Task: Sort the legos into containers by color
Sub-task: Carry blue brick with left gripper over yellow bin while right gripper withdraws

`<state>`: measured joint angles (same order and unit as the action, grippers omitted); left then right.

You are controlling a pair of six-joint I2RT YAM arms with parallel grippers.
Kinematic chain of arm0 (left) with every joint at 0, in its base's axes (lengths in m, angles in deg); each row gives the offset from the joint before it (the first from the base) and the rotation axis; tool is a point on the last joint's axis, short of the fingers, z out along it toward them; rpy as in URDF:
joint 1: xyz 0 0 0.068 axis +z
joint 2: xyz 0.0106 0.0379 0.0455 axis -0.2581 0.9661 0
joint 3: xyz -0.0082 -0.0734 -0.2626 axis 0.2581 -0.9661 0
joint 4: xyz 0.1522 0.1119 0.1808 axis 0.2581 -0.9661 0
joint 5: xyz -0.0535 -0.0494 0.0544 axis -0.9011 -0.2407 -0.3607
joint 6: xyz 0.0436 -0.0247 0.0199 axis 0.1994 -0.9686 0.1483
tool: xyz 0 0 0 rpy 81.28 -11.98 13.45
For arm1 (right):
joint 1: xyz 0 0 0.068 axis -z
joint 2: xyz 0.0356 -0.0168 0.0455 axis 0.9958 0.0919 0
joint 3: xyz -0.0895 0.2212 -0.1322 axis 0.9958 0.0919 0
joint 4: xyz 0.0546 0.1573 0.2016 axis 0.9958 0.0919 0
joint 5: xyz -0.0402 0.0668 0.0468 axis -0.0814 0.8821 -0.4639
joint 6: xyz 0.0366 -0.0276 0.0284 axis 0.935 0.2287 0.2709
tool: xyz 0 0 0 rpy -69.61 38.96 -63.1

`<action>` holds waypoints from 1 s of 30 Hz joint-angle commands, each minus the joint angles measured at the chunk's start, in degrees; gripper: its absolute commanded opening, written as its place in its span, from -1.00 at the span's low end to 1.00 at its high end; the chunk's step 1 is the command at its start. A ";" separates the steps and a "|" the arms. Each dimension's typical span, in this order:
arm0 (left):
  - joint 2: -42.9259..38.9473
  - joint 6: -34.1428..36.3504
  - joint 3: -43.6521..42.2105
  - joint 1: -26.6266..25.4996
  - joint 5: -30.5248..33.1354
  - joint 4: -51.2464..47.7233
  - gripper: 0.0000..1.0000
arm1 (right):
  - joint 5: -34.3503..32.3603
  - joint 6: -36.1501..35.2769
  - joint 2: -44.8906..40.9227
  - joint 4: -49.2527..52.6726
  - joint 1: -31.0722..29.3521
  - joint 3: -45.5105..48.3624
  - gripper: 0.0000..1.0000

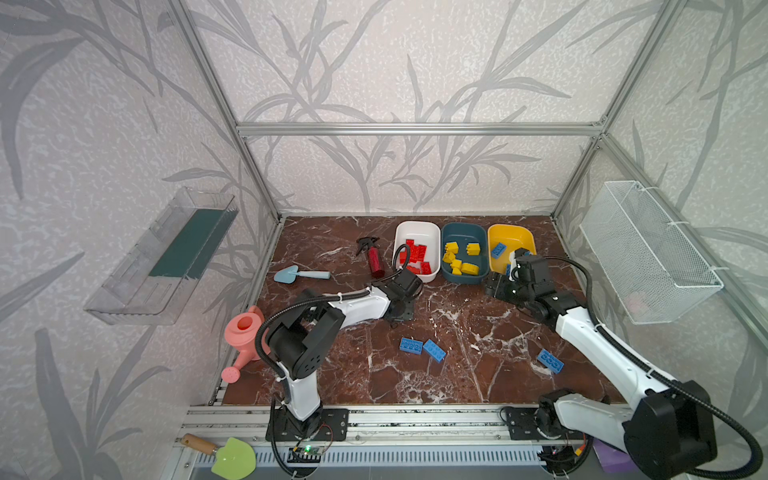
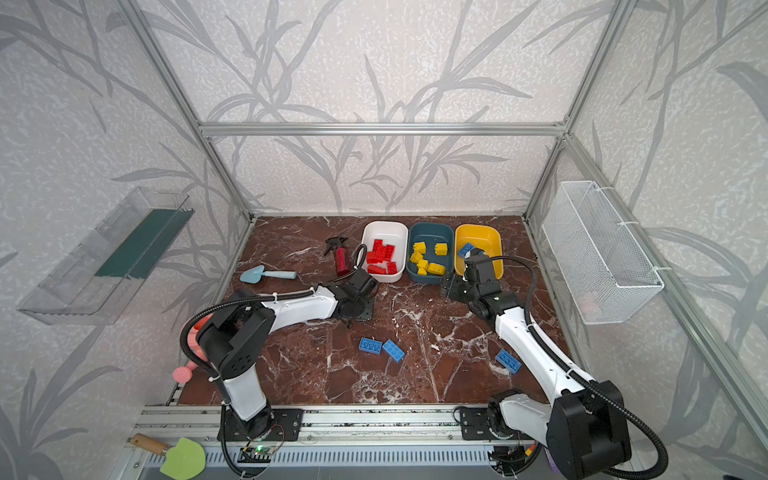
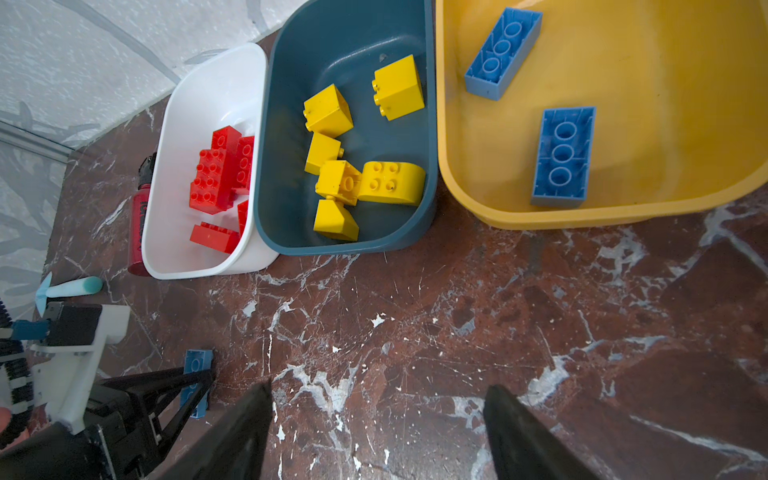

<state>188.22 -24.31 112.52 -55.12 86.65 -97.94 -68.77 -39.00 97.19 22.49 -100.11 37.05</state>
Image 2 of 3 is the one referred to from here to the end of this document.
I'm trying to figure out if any yellow plastic bin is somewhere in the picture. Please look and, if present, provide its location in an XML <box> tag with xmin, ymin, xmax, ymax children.
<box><xmin>454</xmin><ymin>224</ymin><xmax>502</xmax><ymax>275</ymax></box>

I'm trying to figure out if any teal plastic bin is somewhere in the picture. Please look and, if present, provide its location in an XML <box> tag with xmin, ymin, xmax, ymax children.
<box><xmin>406</xmin><ymin>222</ymin><xmax>454</xmax><ymax>284</ymax></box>

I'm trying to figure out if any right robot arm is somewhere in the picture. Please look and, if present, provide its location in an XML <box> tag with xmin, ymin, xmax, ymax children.
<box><xmin>441</xmin><ymin>247</ymin><xmax>669</xmax><ymax>479</ymax></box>

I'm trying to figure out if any white wire basket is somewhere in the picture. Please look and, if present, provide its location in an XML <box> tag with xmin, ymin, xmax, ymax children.
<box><xmin>542</xmin><ymin>180</ymin><xmax>664</xmax><ymax>325</ymax></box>

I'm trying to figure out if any aluminium front rail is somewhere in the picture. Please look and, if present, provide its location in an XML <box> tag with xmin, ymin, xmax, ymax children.
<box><xmin>107</xmin><ymin>403</ymin><xmax>649</xmax><ymax>480</ymax></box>

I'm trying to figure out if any green toy spatula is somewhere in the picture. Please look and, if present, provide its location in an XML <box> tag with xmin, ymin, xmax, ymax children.
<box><xmin>129</xmin><ymin>434</ymin><xmax>206</xmax><ymax>480</ymax></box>

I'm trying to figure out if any yellow curved brick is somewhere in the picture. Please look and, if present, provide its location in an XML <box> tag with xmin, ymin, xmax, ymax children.
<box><xmin>426</xmin><ymin>263</ymin><xmax>446</xmax><ymax>276</ymax></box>

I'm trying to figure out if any blue brick low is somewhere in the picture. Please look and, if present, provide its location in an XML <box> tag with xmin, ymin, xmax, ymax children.
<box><xmin>358</xmin><ymin>338</ymin><xmax>383</xmax><ymax>355</ymax></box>

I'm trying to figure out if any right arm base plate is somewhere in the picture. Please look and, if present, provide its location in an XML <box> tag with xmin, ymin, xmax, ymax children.
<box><xmin>453</xmin><ymin>406</ymin><xmax>497</xmax><ymax>441</ymax></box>

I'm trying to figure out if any white plastic bin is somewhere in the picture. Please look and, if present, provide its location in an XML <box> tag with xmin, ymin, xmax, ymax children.
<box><xmin>362</xmin><ymin>221</ymin><xmax>408</xmax><ymax>283</ymax></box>

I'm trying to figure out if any teal toy scraper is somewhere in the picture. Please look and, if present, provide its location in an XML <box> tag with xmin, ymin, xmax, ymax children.
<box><xmin>239</xmin><ymin>265</ymin><xmax>298</xmax><ymax>284</ymax></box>

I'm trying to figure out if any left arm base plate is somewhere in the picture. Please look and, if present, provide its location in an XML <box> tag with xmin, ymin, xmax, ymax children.
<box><xmin>217</xmin><ymin>406</ymin><xmax>304</xmax><ymax>442</ymax></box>

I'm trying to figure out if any pink watering can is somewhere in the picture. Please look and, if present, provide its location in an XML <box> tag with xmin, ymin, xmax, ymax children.
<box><xmin>172</xmin><ymin>314</ymin><xmax>211</xmax><ymax>385</ymax></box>

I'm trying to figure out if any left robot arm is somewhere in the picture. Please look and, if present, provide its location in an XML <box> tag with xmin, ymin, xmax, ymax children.
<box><xmin>179</xmin><ymin>244</ymin><xmax>378</xmax><ymax>441</ymax></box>

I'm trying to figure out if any blue brick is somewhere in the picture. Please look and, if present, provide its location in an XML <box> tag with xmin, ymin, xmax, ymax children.
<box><xmin>382</xmin><ymin>340</ymin><xmax>405</xmax><ymax>363</ymax></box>
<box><xmin>495</xmin><ymin>349</ymin><xmax>522</xmax><ymax>374</ymax></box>
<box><xmin>459</xmin><ymin>243</ymin><xmax>476</xmax><ymax>259</ymax></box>

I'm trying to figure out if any small yellow sloped brick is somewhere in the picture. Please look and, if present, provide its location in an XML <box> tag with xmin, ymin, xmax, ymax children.
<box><xmin>417</xmin><ymin>259</ymin><xmax>429</xmax><ymax>276</ymax></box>

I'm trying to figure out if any clear acrylic wall shelf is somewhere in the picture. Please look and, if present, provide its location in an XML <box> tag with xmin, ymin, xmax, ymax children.
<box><xmin>18</xmin><ymin>187</ymin><xmax>194</xmax><ymax>326</ymax></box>

